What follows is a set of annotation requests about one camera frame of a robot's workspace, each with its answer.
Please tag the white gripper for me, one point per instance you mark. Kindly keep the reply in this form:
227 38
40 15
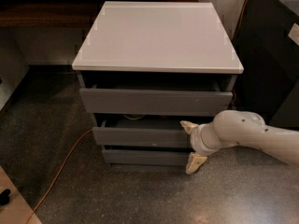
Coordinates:
195 139

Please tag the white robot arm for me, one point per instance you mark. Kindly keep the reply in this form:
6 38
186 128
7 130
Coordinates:
232 128

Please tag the grey drawer cabinet white top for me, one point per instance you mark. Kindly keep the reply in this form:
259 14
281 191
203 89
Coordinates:
157 46

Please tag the grey top drawer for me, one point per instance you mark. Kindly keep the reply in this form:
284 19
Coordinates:
154 102

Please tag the white bowl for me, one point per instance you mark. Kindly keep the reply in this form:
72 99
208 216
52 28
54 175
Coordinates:
133 116

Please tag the light wooden board corner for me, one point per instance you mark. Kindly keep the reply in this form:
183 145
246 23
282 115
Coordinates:
17 210

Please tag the small black object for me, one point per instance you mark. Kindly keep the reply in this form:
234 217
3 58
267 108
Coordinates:
4 197

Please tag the dark wooden shelf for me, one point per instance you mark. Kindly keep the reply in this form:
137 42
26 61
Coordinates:
55 13

